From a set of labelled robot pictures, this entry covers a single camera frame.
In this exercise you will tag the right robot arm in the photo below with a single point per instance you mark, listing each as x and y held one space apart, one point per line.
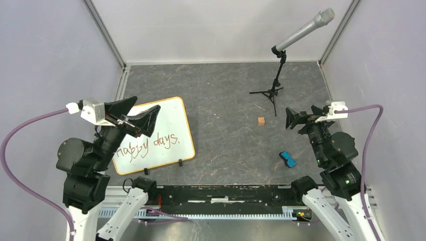
334 154

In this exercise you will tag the silver microphone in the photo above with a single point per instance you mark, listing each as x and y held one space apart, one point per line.
321 19

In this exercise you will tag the yellow framed whiteboard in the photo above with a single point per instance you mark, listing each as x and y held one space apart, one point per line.
170 142

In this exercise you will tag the black microphone tripod stand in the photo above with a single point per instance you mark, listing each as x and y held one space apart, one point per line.
273 91

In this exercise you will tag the white cable duct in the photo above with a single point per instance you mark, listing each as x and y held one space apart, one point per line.
285 214

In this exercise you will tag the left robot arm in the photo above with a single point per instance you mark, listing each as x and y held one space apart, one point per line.
85 164

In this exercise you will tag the small wooden cube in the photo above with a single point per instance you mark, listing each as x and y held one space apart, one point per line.
261 121

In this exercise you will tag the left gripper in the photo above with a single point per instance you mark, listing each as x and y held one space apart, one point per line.
145 120

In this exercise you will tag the blue whiteboard eraser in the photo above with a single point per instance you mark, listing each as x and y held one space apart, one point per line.
287 159

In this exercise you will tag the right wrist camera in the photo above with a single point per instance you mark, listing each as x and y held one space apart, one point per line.
334 110

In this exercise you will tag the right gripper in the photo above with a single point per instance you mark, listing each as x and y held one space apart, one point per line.
292 117

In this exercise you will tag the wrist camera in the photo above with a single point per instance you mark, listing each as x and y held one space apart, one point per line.
334 110
93 111

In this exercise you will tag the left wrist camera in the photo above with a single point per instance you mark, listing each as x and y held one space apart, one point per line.
93 111

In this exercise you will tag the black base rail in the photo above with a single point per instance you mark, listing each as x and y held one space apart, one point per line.
223 199

